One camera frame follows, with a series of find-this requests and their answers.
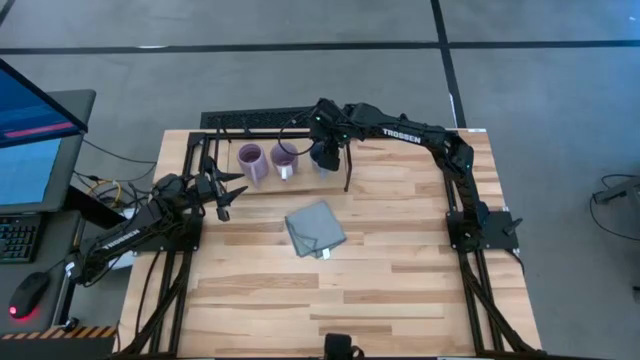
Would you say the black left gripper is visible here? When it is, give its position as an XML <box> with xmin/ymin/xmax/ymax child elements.
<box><xmin>202</xmin><ymin>155</ymin><xmax>250</xmax><ymax>223</ymax></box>

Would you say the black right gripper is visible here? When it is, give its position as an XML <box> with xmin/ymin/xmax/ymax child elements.
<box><xmin>308</xmin><ymin>112</ymin><xmax>346</xmax><ymax>173</ymax></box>

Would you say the small blue cup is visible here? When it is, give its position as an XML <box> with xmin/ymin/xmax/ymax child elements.
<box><xmin>308</xmin><ymin>141</ymin><xmax>332</xmax><ymax>180</ymax></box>

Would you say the ribbed purple mug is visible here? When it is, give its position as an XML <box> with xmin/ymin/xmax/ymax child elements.
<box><xmin>236</xmin><ymin>142</ymin><xmax>271</xmax><ymax>189</ymax></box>

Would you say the pink and white mug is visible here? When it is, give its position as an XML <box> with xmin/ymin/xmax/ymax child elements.
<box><xmin>269</xmin><ymin>142</ymin><xmax>300</xmax><ymax>182</ymax></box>

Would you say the black perforated floor grille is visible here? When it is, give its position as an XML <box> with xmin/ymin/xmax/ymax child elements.
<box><xmin>199</xmin><ymin>106</ymin><xmax>315</xmax><ymax>130</ymax></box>

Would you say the grey folded cloth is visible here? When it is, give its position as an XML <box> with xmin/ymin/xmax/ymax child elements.
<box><xmin>284</xmin><ymin>200</ymin><xmax>348</xmax><ymax>261</ymax></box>

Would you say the grey operator desk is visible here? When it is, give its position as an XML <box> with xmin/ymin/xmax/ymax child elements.
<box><xmin>0</xmin><ymin>209</ymin><xmax>84</xmax><ymax>336</ymax></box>

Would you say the grey-framed computer monitor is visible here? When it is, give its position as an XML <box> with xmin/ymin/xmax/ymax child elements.
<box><xmin>0</xmin><ymin>89</ymin><xmax>97</xmax><ymax>215</ymax></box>

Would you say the black-framed computer monitor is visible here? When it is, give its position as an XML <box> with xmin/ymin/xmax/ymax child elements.
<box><xmin>0</xmin><ymin>57</ymin><xmax>90</xmax><ymax>150</ymax></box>

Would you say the black keyboard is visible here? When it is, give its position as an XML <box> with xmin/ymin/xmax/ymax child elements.
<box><xmin>0</xmin><ymin>214</ymin><xmax>40</xmax><ymax>265</ymax></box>

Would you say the yellow black hazard strip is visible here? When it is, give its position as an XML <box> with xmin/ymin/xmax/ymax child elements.
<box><xmin>0</xmin><ymin>325</ymin><xmax>119</xmax><ymax>342</ymax></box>

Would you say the black mouse with red light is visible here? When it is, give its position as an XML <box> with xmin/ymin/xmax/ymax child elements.
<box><xmin>7</xmin><ymin>271</ymin><xmax>52</xmax><ymax>320</ymax></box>

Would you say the grey floor device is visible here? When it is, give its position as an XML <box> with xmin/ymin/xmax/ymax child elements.
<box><xmin>593</xmin><ymin>175</ymin><xmax>640</xmax><ymax>205</ymax></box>

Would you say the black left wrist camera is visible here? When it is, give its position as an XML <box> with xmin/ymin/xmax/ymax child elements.
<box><xmin>193</xmin><ymin>173</ymin><xmax>214</xmax><ymax>201</ymax></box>

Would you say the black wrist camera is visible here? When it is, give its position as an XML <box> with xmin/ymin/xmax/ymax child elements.
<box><xmin>313</xmin><ymin>97</ymin><xmax>342</xmax><ymax>122</ymax></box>
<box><xmin>193</xmin><ymin>173</ymin><xmax>214</xmax><ymax>201</ymax></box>

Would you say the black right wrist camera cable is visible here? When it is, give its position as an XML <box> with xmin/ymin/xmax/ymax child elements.
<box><xmin>277</xmin><ymin>115</ymin><xmax>316</xmax><ymax>157</ymax></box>

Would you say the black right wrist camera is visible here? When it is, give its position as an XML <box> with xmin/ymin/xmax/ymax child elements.
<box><xmin>313</xmin><ymin>97</ymin><xmax>342</xmax><ymax>122</ymax></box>

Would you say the black aluminium table frame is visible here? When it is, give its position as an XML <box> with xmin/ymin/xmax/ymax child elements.
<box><xmin>115</xmin><ymin>129</ymin><xmax>547</xmax><ymax>359</ymax></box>

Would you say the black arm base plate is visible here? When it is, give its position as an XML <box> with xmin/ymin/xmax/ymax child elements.
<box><xmin>446</xmin><ymin>209</ymin><xmax>524</xmax><ymax>253</ymax></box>
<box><xmin>142</xmin><ymin>217</ymin><xmax>205</xmax><ymax>253</ymax></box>

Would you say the yellow cable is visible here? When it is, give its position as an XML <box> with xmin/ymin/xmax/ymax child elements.
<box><xmin>88</xmin><ymin>178</ymin><xmax>124</xmax><ymax>209</ymax></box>

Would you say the black floor cable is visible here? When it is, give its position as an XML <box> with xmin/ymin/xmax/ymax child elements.
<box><xmin>588</xmin><ymin>173</ymin><xmax>640</xmax><ymax>242</ymax></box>

